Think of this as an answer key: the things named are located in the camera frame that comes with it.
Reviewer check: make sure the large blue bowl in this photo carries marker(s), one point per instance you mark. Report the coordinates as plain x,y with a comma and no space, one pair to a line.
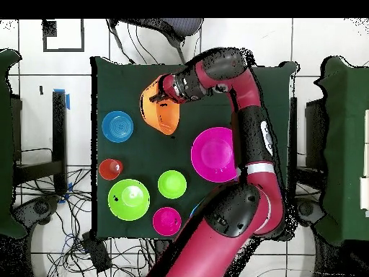
192,213

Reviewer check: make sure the black chair base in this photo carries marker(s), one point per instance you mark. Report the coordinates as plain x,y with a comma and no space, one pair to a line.
305,209
41,207

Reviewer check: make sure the white box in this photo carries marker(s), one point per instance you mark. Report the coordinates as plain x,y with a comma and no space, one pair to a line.
365,193

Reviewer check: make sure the small green bowl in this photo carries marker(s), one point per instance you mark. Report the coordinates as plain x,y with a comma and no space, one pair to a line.
172,184

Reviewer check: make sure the large pink bowl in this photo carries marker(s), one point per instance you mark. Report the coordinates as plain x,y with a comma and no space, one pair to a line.
213,154

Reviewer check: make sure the small shallow blue bowl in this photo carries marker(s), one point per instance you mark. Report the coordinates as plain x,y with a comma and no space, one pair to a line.
117,127

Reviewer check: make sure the blue tape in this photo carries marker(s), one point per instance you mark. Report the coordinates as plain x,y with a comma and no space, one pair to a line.
68,101

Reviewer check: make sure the large orange bowl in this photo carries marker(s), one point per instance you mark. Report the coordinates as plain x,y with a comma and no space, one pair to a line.
167,121

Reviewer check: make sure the orange cup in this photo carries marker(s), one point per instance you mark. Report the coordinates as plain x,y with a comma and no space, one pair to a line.
109,170

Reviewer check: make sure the large green bowl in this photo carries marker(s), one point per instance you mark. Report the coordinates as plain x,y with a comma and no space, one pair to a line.
129,202

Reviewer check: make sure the black stand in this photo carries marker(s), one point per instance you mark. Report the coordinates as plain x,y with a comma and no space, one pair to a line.
293,129
59,129

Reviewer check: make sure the dark green table cloth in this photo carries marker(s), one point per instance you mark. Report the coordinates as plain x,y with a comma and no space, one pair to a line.
129,86

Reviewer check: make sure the small crimson bowl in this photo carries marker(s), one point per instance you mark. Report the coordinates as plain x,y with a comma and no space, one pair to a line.
167,221

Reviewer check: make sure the black power strip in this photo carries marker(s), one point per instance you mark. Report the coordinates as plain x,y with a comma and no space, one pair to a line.
98,254

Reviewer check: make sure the green side table cloth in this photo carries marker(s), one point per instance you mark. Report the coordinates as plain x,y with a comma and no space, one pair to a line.
7,144
346,144

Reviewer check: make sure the grey office chair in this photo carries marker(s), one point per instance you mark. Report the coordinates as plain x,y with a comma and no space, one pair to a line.
181,27

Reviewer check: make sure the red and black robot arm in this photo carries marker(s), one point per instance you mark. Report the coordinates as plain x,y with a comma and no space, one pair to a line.
207,254

